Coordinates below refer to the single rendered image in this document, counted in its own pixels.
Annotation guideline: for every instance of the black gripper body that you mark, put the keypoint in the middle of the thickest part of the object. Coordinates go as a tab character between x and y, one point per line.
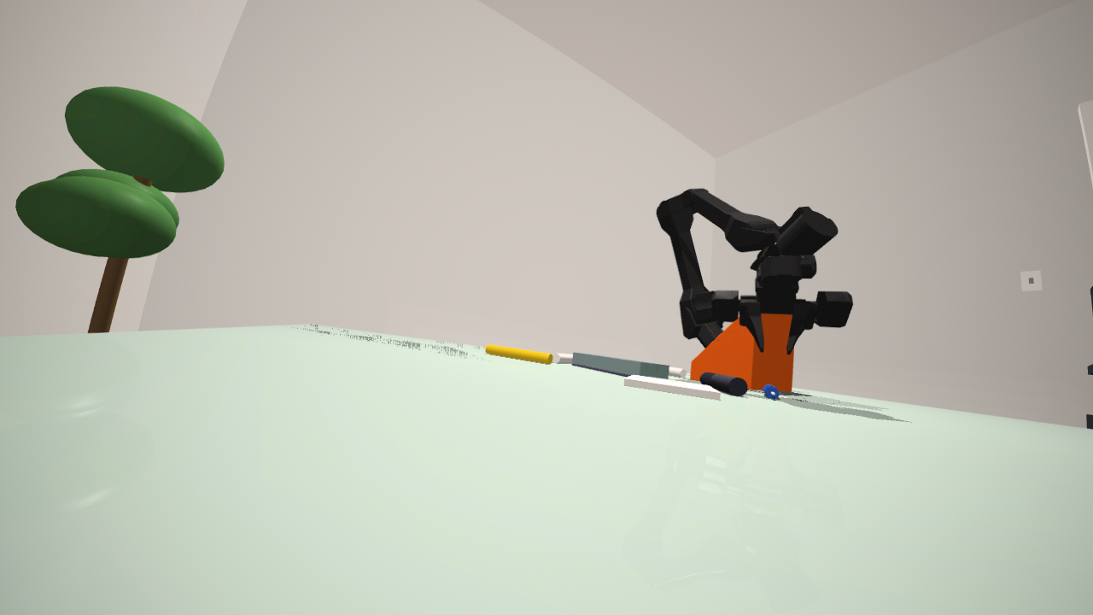
833	306

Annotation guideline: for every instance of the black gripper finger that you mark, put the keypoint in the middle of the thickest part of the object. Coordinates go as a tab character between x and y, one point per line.
750	316
803	318

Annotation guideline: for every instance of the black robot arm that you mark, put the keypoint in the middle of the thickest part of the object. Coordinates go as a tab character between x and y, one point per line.
786	254

